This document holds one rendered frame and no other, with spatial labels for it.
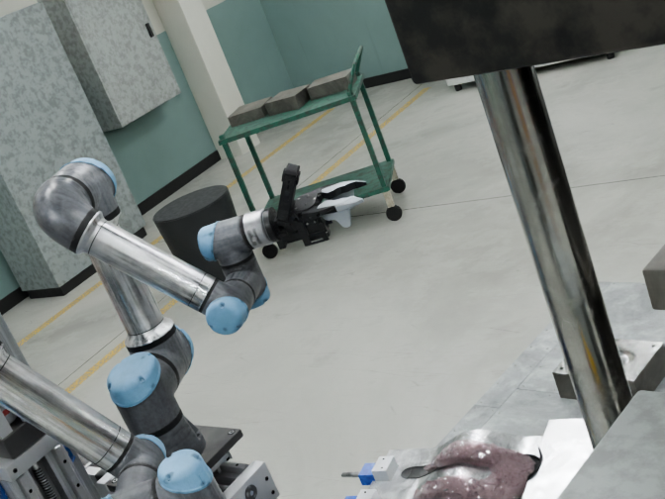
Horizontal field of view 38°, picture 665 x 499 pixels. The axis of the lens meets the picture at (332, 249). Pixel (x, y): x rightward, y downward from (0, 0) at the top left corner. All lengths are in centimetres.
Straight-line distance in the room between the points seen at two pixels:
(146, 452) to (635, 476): 100
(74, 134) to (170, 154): 157
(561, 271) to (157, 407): 119
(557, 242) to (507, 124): 14
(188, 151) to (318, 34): 194
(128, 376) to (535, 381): 95
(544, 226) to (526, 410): 128
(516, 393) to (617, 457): 143
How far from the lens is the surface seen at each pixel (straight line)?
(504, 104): 98
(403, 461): 215
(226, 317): 189
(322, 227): 193
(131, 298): 211
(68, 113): 760
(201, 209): 555
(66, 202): 194
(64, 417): 167
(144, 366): 205
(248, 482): 205
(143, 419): 206
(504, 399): 234
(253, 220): 196
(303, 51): 1024
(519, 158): 100
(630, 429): 96
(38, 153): 736
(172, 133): 902
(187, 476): 154
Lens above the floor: 202
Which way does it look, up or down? 20 degrees down
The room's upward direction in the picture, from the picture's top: 22 degrees counter-clockwise
